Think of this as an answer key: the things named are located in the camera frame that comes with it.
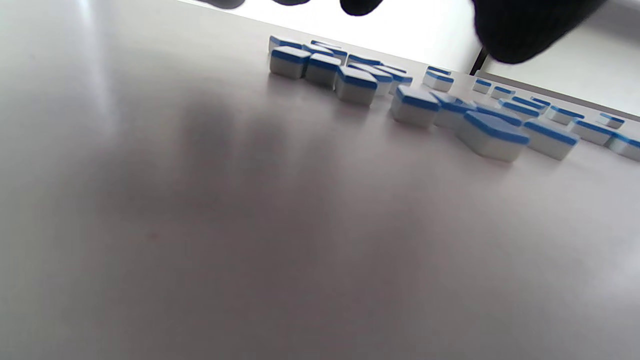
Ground person's left hand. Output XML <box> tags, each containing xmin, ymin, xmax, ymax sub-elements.
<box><xmin>196</xmin><ymin>0</ymin><xmax>608</xmax><ymax>65</ymax></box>

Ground blue mahjong tiles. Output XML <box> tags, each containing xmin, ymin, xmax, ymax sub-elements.
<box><xmin>268</xmin><ymin>35</ymin><xmax>640</xmax><ymax>163</ymax></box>

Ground grey roller blind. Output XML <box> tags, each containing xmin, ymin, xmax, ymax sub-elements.
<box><xmin>482</xmin><ymin>0</ymin><xmax>640</xmax><ymax>121</ymax></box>

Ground wide white roller blind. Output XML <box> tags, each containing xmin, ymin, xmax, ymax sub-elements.
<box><xmin>177</xmin><ymin>0</ymin><xmax>483</xmax><ymax>73</ymax></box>

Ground black window frame post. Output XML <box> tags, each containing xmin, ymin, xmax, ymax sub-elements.
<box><xmin>469</xmin><ymin>46</ymin><xmax>490</xmax><ymax>77</ymax></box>

